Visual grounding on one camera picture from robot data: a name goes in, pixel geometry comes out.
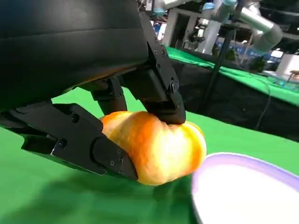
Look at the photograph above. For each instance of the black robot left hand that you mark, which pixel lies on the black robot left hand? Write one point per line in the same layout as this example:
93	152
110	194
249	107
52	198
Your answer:
58	42

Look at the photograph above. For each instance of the orange white toy bread roll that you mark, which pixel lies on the orange white toy bread roll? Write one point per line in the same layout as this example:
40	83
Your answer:
163	154

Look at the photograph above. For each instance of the black stand pole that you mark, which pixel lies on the black stand pole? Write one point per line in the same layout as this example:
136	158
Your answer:
216	70

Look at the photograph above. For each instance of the black table skirt cloth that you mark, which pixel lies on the black table skirt cloth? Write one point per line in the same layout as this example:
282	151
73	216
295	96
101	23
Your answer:
233	98

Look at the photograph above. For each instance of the green cloth on neighbouring table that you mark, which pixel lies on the green cloth on neighbouring table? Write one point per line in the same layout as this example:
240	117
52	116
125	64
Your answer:
245	79

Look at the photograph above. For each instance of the lilac plate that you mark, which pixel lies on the lilac plate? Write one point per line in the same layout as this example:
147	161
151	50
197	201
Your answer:
245	193

